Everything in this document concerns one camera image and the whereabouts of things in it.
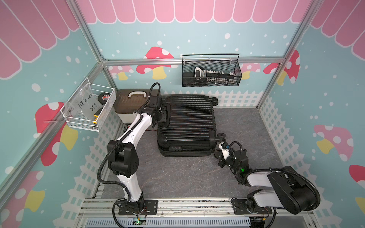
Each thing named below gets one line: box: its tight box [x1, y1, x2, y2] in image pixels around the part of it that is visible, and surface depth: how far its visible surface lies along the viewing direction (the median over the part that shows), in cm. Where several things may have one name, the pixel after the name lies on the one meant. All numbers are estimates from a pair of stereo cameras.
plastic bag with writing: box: [64, 82, 103, 120], surface depth 68 cm
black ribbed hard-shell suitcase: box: [157, 94, 227, 157], surface depth 86 cm
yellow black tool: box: [93, 106, 104, 124], surface depth 66 cm
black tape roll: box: [97, 92, 111, 105], surface depth 81 cm
